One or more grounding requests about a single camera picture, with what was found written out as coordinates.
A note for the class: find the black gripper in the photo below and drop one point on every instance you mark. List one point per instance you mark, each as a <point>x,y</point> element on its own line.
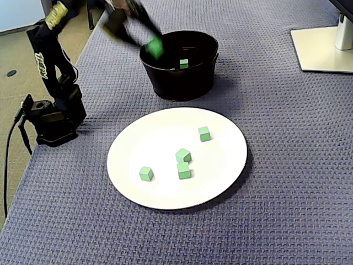
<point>137,31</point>

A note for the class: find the green foam cube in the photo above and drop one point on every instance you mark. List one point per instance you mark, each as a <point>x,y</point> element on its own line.
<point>146,174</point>
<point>184,171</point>
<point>183,63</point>
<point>183,155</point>
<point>204,134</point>
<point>154,47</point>

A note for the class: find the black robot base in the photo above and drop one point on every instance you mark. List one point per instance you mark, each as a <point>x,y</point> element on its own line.
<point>55,129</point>

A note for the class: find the black round metal container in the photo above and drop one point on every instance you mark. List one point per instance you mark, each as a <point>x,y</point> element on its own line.
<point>182,85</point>

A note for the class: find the white round plate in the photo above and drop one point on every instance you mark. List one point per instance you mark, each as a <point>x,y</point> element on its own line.
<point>165,193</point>

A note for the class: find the white cabinet panel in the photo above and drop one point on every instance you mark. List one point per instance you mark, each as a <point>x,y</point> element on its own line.
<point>16,13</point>

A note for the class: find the black round floor cover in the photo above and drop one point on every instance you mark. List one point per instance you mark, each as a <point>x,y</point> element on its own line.
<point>11,73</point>

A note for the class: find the silver monitor stand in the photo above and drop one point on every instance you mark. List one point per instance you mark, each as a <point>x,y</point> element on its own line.
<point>317,49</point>

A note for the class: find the blue woven table cloth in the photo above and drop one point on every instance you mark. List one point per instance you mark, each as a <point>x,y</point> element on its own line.
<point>275,165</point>

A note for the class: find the black chair frame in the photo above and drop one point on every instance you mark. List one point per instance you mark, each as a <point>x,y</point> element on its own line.
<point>91,16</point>

